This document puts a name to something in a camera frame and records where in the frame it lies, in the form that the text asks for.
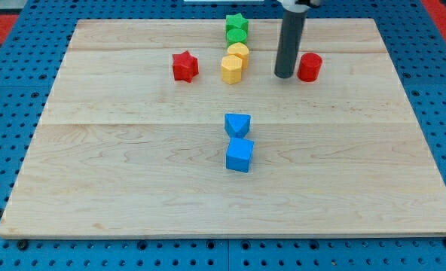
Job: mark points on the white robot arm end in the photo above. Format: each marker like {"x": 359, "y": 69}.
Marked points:
{"x": 300, "y": 6}

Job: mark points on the red star block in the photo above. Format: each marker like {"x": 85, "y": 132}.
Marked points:
{"x": 185, "y": 66}

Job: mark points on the yellow heart block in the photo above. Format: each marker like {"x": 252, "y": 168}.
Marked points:
{"x": 240, "y": 50}

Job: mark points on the green star block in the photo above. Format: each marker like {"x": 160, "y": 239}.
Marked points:
{"x": 236, "y": 21}

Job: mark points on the blue triangle block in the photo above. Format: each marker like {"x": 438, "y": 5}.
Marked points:
{"x": 237, "y": 125}

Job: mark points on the blue cube block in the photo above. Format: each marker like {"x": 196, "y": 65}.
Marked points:
{"x": 239, "y": 154}

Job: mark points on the light wooden board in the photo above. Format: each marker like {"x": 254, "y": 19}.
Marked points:
{"x": 123, "y": 151}

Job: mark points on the yellow hexagon block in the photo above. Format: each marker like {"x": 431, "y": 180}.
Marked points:
{"x": 231, "y": 69}

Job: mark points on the green cylinder block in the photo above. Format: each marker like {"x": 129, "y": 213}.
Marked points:
{"x": 234, "y": 36}

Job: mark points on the red cylinder block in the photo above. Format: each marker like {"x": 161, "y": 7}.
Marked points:
{"x": 309, "y": 67}

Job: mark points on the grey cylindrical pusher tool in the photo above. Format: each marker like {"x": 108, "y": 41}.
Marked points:
{"x": 289, "y": 42}

